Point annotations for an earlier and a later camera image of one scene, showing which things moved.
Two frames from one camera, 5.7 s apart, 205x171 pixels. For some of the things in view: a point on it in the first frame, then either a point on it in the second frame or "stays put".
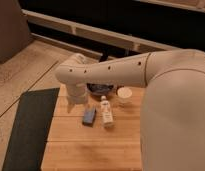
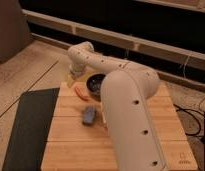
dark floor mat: (31, 128) stays put
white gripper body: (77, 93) -> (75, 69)
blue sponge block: (89, 117) stays put
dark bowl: (99, 89) stays put
